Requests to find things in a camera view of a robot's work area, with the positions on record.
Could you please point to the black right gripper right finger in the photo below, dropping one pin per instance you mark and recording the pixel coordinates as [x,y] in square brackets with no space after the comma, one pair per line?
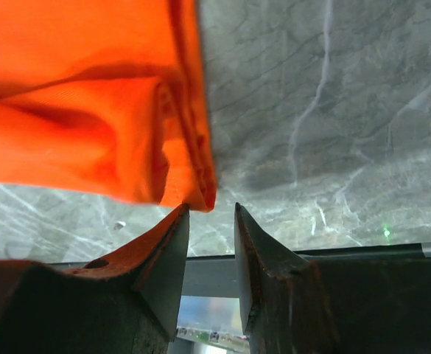
[358,300]

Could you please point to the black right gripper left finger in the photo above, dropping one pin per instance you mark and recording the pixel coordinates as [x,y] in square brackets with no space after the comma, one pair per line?
[123,302]

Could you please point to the orange t shirt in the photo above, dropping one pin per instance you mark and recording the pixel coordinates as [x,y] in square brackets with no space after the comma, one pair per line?
[106,97]

